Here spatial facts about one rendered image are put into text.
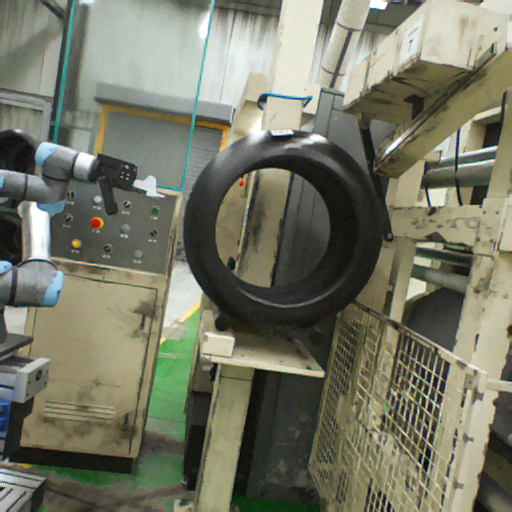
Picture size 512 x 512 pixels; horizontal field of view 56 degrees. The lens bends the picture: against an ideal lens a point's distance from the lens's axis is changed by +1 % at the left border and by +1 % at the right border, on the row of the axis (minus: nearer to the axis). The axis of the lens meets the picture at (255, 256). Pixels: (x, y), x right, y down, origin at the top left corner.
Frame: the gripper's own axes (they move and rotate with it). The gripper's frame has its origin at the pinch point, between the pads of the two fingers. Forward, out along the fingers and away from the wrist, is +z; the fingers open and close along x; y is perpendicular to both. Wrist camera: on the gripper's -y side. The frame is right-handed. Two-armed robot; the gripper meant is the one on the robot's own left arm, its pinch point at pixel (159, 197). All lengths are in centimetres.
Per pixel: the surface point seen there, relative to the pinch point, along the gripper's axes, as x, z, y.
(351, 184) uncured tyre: -13, 51, 20
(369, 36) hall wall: 873, 252, 461
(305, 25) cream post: 25, 29, 72
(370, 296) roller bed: 19, 80, -11
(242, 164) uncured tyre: -12.4, 20.0, 15.5
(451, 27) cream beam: -37, 55, 57
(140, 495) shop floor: 49, 23, -120
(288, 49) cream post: 25, 26, 63
